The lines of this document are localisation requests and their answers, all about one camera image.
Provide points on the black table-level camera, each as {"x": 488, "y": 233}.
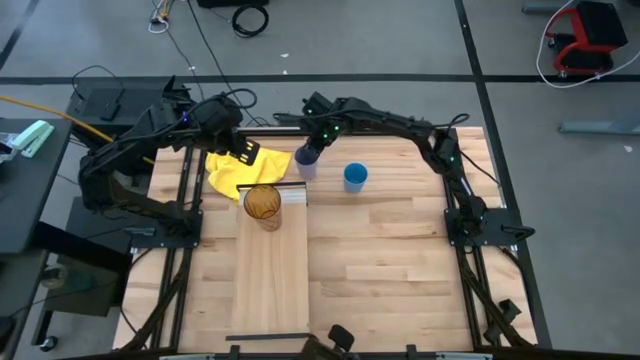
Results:
{"x": 332, "y": 342}

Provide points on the red and black cart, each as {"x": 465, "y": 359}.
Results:
{"x": 587, "y": 37}

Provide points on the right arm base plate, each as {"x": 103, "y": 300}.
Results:
{"x": 500, "y": 230}

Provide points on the light blue plastic cup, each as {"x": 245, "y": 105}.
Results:
{"x": 355, "y": 177}

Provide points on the yellow cloth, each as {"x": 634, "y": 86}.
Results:
{"x": 235, "y": 175}

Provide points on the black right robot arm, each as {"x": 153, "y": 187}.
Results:
{"x": 400, "y": 125}

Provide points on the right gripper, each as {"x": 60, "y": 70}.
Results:
{"x": 327, "y": 120}

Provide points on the lavender plastic cup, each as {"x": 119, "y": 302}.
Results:
{"x": 306, "y": 169}

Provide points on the black aluminium table frame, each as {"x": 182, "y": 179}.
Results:
{"x": 189, "y": 170}

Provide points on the grey metal floor bar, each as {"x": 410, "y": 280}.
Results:
{"x": 600, "y": 126}

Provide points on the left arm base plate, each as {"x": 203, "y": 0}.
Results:
{"x": 165, "y": 237}

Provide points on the black desk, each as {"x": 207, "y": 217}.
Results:
{"x": 25, "y": 200}

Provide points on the black rolling cart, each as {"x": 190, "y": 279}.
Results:
{"x": 85, "y": 235}

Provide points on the mint green stapler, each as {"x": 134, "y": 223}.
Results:
{"x": 32, "y": 137}

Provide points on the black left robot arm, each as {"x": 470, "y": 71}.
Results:
{"x": 125, "y": 165}

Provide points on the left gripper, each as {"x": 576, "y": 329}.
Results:
{"x": 217, "y": 120}

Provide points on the amber translucent plastic cup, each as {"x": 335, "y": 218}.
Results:
{"x": 262, "y": 202}

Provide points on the black equipment case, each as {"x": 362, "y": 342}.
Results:
{"x": 100, "y": 105}

